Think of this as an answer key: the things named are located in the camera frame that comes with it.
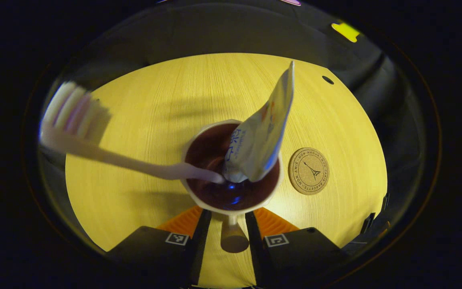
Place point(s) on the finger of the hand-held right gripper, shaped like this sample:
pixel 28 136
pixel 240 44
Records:
pixel 385 201
pixel 367 222

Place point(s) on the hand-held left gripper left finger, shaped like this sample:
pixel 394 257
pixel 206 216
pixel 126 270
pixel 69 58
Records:
pixel 155 253

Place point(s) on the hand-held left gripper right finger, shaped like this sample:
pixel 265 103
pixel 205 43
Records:
pixel 295 257

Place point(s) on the white toothpaste tube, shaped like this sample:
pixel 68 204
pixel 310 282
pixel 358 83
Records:
pixel 259 140

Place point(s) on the round cork coaster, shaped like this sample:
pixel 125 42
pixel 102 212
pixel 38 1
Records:
pixel 309 171

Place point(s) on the white pink toothbrush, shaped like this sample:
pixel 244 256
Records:
pixel 114 157

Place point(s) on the beige cup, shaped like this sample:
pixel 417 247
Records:
pixel 233 241

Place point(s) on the black backdrop cloth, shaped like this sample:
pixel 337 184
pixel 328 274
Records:
pixel 223 32

